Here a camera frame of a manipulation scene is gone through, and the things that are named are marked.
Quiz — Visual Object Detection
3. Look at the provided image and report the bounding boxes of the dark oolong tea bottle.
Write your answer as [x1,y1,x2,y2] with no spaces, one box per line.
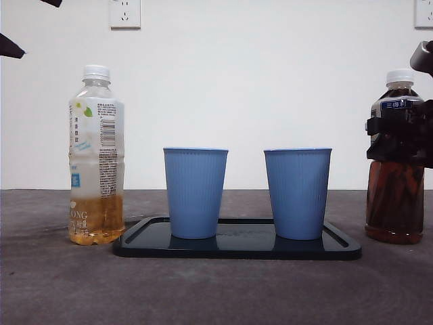
[364,68,426,245]

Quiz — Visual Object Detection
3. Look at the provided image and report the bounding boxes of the clear bottle pale yellow tea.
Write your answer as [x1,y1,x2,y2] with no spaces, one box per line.
[68,64,125,245]

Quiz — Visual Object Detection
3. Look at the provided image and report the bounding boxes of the ribbed light blue cup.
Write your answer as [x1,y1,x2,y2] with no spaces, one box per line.
[162,146,229,240]
[263,147,333,241]

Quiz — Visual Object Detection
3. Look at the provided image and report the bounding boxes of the dark rectangular tray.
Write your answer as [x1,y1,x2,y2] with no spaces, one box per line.
[112,217,363,261]

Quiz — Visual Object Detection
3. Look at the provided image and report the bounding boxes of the white wall socket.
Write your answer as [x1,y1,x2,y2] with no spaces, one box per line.
[108,0,141,29]
[414,0,433,29]

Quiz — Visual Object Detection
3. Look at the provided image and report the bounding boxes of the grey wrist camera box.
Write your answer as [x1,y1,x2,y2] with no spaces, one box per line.
[409,39,433,74]

